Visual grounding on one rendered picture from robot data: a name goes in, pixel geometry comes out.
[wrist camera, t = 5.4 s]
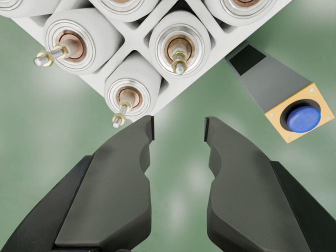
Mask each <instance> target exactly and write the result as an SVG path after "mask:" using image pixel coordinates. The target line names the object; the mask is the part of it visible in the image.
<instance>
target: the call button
mask: <svg viewBox="0 0 336 252"><path fill-rule="evenodd" d="M320 120H321V114H320V112H319V111H318V110H317V109H316V108H314V107H312V106H300V107H297V108H295V109H294V110H293V111H292V112H291V113H290V114H289V116H288V118H287V125H288V127H289V128H290V129H291V130H292V131H293V132H295V133H306V132H309V131H311V130H312V129H314V128H315V127H316V126H317V125H318V124H319V122H320Z"/></svg>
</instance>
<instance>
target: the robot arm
mask: <svg viewBox="0 0 336 252"><path fill-rule="evenodd" d="M154 140H155V117H154V115H153V116H152V115H144V116H143V117H141V118H140V119H138V120H136V121H135V122H133V123H132V124H130V125H128V126H127V127H125V128H124V129H122V130H121V131H119V132H118V133H116V134H115V135H113V136H112V137H111V138H109V139H108V140H107V141H106V142H104V143H103V144H102V145H101V146H100V147H99V148H98V149H97V150H96V151H95V152H94V153H93V154H92V155H85V156H84V157H83V158H82V159H81V160H80V161H79V162H78V163H77V164H76V165H75V166H74V167H73V168H72V169H71V170H70V171H69V172H68V173H67V174H66V175H65V176H64V177H63V178H62V179H61V180H60V181H59V182H58V183H57V184H56V185H55V186H54V187H53V188H52V189H51V190H50V191H49V192H48V193H47V194H46V195H45V196H44V197H43V198H42V199H41V200H40V201H39V202H38V204H37V205H36V206H35V207H34V208H33V209H32V210H31V211H30V212H29V213H28V214H27V216H26V217H25V218H24V219H23V220H22V222H21V223H20V224H19V225H18V227H17V228H16V229H15V231H14V232H13V233H12V235H11V236H10V237H9V239H8V240H7V242H6V243H5V245H4V246H3V248H2V249H1V251H0V252H131V250H132V249H133V248H135V247H136V246H137V245H139V244H140V243H141V242H143V241H144V240H145V239H147V238H148V237H149V235H150V233H151V230H152V204H151V190H150V181H149V179H148V178H147V177H146V175H145V172H146V170H147V169H148V167H149V166H150V164H151V162H150V146H149V145H150V144H151V142H152V141H154ZM204 142H206V143H207V144H208V146H209V147H210V156H209V162H208V167H209V169H210V170H211V171H212V173H213V175H214V177H215V179H214V180H213V181H212V183H211V187H210V193H209V199H208V205H207V235H208V238H209V239H210V240H211V241H212V242H213V243H214V244H215V245H216V246H217V247H218V248H220V249H221V250H222V251H223V252H336V220H335V219H334V218H333V217H332V216H331V215H330V214H329V213H328V212H327V211H326V209H325V208H324V207H323V206H322V205H321V204H320V203H319V202H318V201H317V200H316V199H315V198H314V197H313V196H312V195H311V194H310V193H309V192H308V191H307V190H306V189H305V188H304V187H303V186H302V185H301V184H300V183H299V182H298V181H297V180H296V179H295V178H294V177H293V176H292V175H291V174H290V173H289V171H288V170H287V169H286V168H285V167H284V166H283V165H282V164H281V163H280V162H279V161H272V160H270V159H269V158H268V157H267V156H266V155H265V154H264V153H263V152H262V151H261V150H260V149H259V148H258V147H257V146H256V145H255V144H254V143H253V142H251V141H250V140H249V139H248V138H246V137H245V136H244V135H242V134H241V133H239V132H238V131H236V130H235V129H233V128H232V127H230V126H229V125H227V124H226V123H224V122H223V121H221V120H220V119H218V118H217V117H214V116H208V117H205V120H204Z"/></svg>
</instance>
